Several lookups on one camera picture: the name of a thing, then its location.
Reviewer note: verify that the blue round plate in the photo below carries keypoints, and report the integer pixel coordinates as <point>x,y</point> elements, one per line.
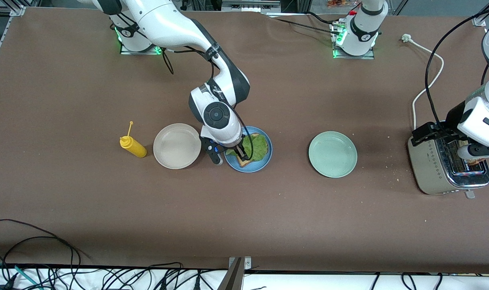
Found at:
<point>252,166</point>

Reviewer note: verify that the metal clamp bracket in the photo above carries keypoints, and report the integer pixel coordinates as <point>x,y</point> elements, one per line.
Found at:
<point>236,278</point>

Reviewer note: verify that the grey metal rail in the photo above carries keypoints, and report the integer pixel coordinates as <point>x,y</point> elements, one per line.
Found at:
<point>250,5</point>

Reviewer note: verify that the brown bread slice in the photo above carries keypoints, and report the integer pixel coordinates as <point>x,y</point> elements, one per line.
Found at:
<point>245,162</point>
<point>476,161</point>

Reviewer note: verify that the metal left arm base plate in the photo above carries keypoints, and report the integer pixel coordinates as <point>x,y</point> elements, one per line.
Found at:
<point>369,57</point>

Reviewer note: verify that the orange packet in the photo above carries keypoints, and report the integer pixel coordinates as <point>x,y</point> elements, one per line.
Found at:
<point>341,3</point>

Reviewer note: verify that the beige chrome toaster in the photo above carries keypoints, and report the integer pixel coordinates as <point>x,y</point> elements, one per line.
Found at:
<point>427,169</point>

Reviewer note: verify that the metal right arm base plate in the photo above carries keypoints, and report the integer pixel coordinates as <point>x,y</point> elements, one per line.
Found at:
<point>139,52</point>

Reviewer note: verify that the light green round plate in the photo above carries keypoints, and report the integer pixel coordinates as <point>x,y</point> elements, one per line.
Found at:
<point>332,154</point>

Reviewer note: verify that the beige round plate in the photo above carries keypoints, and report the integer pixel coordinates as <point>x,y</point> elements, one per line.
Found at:
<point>177,146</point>

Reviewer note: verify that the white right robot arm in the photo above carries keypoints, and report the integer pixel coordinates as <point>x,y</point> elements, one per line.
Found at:
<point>163,20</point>

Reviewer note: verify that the aluminium frame profile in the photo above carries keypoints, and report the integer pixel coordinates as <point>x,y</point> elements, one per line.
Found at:
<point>17,10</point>
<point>480,20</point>

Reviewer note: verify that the green lettuce leaf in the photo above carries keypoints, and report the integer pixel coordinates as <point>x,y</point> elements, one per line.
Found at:
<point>258,147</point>

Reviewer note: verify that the yellow squeeze bottle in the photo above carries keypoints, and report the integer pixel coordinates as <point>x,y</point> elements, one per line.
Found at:
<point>133,147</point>

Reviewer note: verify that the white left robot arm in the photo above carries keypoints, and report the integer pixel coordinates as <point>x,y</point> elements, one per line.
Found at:
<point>363,32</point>

